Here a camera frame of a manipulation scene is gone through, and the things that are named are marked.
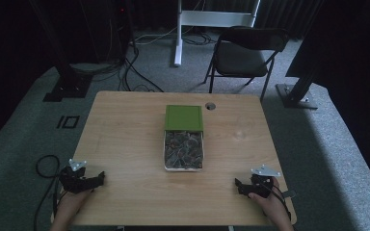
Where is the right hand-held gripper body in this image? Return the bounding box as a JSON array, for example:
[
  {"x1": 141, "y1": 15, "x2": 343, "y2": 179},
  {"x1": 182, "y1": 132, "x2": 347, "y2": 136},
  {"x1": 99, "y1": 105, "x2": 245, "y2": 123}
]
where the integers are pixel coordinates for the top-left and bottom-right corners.
[{"x1": 250, "y1": 164, "x2": 282, "y2": 199}]

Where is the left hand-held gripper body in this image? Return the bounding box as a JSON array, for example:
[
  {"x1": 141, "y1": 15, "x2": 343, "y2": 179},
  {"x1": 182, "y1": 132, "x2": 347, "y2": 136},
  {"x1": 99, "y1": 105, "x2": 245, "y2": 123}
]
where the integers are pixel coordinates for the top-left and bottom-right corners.
[{"x1": 59, "y1": 158, "x2": 93, "y2": 194}]

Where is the person's left hand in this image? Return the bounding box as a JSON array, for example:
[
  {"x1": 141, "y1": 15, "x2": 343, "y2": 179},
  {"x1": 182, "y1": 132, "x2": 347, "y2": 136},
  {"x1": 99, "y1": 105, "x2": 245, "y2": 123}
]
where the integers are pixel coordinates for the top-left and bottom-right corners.
[{"x1": 57, "y1": 188, "x2": 93, "y2": 222}]

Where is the person's right hand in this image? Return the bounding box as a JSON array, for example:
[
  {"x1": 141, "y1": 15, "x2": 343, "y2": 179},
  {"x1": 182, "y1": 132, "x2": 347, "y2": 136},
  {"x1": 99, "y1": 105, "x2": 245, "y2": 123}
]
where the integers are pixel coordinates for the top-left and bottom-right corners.
[{"x1": 248, "y1": 177, "x2": 291, "y2": 223}]

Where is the white drawer with dark pieces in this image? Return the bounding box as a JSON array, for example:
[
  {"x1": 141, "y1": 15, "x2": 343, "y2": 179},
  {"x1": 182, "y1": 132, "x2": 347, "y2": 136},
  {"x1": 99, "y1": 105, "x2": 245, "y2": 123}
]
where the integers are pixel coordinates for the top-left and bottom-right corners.
[{"x1": 162, "y1": 129, "x2": 205, "y2": 172}]

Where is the green drawer box case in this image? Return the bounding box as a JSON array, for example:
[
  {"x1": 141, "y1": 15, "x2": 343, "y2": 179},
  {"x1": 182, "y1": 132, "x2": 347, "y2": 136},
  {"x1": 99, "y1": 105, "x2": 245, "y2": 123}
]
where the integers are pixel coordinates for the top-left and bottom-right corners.
[{"x1": 164, "y1": 104, "x2": 204, "y2": 133}]

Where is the black metal stand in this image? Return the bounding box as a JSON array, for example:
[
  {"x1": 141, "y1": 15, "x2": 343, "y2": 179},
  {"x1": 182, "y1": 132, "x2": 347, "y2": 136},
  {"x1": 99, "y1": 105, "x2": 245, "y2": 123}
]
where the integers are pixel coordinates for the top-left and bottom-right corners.
[
  {"x1": 275, "y1": 0, "x2": 327, "y2": 111},
  {"x1": 28, "y1": 0, "x2": 94, "y2": 103}
]

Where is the black folding chair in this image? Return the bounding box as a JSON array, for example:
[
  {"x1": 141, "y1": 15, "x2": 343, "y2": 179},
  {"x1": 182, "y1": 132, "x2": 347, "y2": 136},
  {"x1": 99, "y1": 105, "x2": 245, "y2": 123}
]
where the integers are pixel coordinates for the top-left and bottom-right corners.
[{"x1": 203, "y1": 25, "x2": 291, "y2": 102}]

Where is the dark computer tower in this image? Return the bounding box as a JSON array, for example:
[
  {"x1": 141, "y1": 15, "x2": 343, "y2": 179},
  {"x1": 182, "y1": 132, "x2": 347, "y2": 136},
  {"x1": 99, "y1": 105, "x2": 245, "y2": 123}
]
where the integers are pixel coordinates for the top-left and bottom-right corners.
[{"x1": 76, "y1": 0, "x2": 133, "y2": 64}]

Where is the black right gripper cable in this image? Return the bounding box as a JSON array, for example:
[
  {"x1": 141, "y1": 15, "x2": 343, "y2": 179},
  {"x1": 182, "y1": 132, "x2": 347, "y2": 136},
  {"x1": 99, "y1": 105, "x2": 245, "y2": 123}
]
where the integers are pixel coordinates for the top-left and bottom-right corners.
[{"x1": 269, "y1": 183, "x2": 293, "y2": 220}]

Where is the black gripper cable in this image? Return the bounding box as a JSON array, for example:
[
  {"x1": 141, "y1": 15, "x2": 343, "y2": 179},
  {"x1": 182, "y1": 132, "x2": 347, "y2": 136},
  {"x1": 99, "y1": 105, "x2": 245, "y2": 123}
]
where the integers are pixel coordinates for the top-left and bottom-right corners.
[
  {"x1": 33, "y1": 154, "x2": 63, "y2": 231},
  {"x1": 269, "y1": 183, "x2": 293, "y2": 220}
]

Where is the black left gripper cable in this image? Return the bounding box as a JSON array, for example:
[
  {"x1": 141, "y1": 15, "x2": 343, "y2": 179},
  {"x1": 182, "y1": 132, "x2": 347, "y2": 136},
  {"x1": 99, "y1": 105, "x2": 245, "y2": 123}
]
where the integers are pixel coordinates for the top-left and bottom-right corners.
[{"x1": 33, "y1": 154, "x2": 63, "y2": 231}]

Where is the bundle of floor cables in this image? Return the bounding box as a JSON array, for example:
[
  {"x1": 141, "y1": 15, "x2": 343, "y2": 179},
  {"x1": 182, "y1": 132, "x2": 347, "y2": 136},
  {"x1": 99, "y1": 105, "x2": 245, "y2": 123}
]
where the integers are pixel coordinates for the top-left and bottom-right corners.
[{"x1": 70, "y1": 27, "x2": 218, "y2": 93}]

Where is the white metal desk frame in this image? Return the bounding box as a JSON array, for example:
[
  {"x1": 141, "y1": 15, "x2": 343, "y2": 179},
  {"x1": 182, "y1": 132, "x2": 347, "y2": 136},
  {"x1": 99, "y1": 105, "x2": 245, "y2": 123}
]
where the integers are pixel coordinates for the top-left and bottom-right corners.
[{"x1": 172, "y1": 0, "x2": 262, "y2": 67}]

